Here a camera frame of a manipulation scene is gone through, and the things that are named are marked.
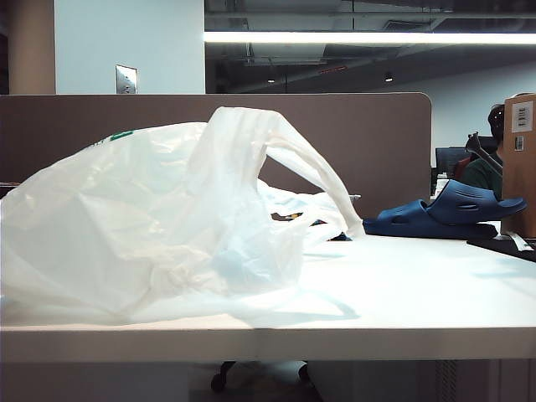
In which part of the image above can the white plastic shopping bag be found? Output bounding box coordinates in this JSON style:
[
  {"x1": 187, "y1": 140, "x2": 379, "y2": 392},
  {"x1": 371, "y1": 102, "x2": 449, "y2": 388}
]
[{"x1": 0, "y1": 106, "x2": 365, "y2": 330}]

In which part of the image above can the seated person in green shirt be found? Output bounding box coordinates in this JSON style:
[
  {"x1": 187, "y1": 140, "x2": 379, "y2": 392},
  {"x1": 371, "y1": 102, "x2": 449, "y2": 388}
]
[{"x1": 462, "y1": 104, "x2": 508, "y2": 198}]

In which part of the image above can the blue foam slipper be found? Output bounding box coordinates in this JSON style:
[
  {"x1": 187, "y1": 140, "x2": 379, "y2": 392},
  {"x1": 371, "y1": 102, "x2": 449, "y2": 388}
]
[
  {"x1": 360, "y1": 199, "x2": 500, "y2": 241},
  {"x1": 430, "y1": 179, "x2": 528, "y2": 227}
]

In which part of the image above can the black computer monitor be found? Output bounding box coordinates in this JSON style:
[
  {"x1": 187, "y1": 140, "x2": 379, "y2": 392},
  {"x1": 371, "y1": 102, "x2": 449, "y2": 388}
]
[{"x1": 435, "y1": 147, "x2": 468, "y2": 177}]

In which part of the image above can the cardboard box with labels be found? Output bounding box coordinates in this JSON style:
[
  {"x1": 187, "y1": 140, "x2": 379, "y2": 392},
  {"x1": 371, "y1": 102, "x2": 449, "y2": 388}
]
[{"x1": 502, "y1": 92, "x2": 536, "y2": 238}]

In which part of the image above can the grey and red office chair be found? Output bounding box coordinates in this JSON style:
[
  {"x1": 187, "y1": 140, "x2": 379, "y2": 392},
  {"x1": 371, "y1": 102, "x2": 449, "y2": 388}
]
[{"x1": 455, "y1": 131, "x2": 503, "y2": 177}]

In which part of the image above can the long ceiling light strip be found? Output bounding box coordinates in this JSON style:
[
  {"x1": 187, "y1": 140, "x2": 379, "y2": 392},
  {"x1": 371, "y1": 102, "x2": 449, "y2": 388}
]
[{"x1": 204, "y1": 31, "x2": 536, "y2": 45}]

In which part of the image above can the metal wall switch plate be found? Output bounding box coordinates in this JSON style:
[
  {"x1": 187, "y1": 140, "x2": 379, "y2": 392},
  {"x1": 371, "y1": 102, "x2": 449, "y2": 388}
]
[{"x1": 116, "y1": 64, "x2": 141, "y2": 95}]

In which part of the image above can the black table mat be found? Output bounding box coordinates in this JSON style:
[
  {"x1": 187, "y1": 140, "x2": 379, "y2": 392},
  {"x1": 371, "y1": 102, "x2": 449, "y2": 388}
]
[{"x1": 467, "y1": 236, "x2": 536, "y2": 264}]

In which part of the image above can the brown desk partition panel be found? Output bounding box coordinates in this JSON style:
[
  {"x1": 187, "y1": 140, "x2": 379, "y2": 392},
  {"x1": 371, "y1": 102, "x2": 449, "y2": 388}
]
[{"x1": 0, "y1": 92, "x2": 434, "y2": 222}]

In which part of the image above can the white paper strip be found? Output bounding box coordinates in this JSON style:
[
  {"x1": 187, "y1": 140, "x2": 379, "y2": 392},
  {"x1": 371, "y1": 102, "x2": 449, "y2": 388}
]
[{"x1": 506, "y1": 231, "x2": 536, "y2": 253}]

